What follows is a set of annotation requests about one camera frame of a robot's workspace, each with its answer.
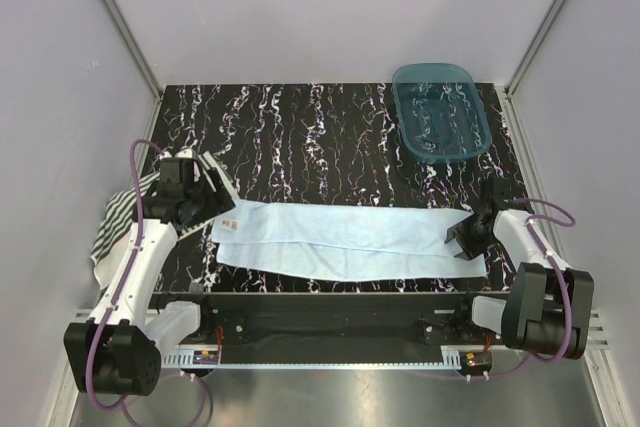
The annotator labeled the light blue towel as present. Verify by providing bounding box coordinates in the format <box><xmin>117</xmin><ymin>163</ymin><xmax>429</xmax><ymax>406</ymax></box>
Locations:
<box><xmin>211</xmin><ymin>200</ymin><xmax>486</xmax><ymax>282</ymax></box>

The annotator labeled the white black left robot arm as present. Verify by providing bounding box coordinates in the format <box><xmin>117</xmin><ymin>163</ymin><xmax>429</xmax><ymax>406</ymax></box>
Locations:
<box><xmin>63</xmin><ymin>153</ymin><xmax>237</xmax><ymax>397</ymax></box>

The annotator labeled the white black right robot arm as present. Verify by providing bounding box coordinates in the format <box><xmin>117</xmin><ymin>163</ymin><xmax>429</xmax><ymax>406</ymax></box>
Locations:
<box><xmin>445</xmin><ymin>177</ymin><xmax>594</xmax><ymax>362</ymax></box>

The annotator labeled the green white striped towel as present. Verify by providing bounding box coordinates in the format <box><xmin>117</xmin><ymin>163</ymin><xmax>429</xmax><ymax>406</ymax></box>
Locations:
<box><xmin>90</xmin><ymin>151</ymin><xmax>240</xmax><ymax>290</ymax></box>

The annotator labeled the teal transparent plastic bin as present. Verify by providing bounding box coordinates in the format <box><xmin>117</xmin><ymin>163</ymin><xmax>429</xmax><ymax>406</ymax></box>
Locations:
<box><xmin>392</xmin><ymin>63</ymin><xmax>492</xmax><ymax>164</ymax></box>

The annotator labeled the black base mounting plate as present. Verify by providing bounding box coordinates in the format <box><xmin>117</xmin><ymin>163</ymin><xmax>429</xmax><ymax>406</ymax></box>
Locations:
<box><xmin>163</xmin><ymin>293</ymin><xmax>501</xmax><ymax>370</ymax></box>

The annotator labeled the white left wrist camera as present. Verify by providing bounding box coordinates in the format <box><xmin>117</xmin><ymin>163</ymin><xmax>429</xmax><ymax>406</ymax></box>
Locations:
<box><xmin>173</xmin><ymin>148</ymin><xmax>198</xmax><ymax>162</ymax></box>

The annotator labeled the white slotted cable duct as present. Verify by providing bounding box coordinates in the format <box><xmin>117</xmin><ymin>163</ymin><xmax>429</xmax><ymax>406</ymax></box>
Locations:
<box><xmin>159</xmin><ymin>349</ymin><xmax>464</xmax><ymax>369</ymax></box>

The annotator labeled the aluminium front rail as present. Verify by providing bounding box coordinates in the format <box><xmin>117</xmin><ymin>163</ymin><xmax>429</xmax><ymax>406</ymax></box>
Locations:
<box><xmin>67</xmin><ymin>310</ymin><xmax>610</xmax><ymax>348</ymax></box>

